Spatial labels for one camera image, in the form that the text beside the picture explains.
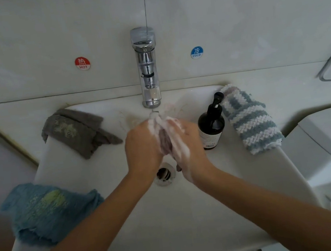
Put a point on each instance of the person's left hand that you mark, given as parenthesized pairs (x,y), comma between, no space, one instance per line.
(143,151)

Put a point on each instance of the person's right hand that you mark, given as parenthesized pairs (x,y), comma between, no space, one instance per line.
(190,151)

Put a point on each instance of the brown cloth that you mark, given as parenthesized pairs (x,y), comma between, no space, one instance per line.
(166,137)

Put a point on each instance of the pink white striped cloth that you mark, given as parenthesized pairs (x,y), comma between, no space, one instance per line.
(229,89)

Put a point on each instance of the white ceramic sink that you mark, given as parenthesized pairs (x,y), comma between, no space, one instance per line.
(184,224)

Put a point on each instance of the blue stained cloth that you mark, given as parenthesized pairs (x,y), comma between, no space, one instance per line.
(49,212)

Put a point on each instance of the person's left forearm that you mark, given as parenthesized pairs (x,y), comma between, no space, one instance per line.
(71,242)

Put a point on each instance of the person's right forearm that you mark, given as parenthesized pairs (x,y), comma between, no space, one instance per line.
(286,214)

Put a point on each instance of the metal sink drain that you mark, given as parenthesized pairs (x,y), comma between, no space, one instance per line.
(164,174)

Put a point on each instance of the black pump soap bottle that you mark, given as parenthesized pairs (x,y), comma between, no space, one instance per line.
(211,129)

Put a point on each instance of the chrome faucet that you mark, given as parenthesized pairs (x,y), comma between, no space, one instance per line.
(146,68)

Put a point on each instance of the blue round sticker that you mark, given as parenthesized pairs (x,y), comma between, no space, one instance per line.
(196,51)

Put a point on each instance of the red round sticker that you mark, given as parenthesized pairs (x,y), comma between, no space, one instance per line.
(82,63)

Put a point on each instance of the white toilet tank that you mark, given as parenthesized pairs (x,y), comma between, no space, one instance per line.
(329,148)

